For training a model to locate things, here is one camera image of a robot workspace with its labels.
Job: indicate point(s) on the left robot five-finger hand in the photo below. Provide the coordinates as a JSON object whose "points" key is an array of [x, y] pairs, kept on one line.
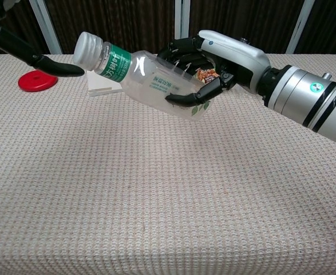
{"points": [[50, 67]]}

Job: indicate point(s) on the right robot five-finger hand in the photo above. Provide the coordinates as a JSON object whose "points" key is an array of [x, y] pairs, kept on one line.
{"points": [[236, 57]]}

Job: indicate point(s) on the clear plastic bottle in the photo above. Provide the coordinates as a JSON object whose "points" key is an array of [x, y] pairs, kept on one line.
{"points": [[144, 77]]}

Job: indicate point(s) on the red round disc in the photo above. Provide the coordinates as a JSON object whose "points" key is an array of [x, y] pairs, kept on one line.
{"points": [[36, 81]]}

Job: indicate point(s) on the white shallow box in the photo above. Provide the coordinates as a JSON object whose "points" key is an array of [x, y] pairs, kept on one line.
{"points": [[102, 86]]}

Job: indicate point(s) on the beige woven tablecloth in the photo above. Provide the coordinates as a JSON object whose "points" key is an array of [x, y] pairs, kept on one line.
{"points": [[156, 186]]}

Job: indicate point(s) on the aluminium partition post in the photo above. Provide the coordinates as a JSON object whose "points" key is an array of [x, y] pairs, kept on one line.
{"points": [[300, 25], [46, 25], [182, 17]]}

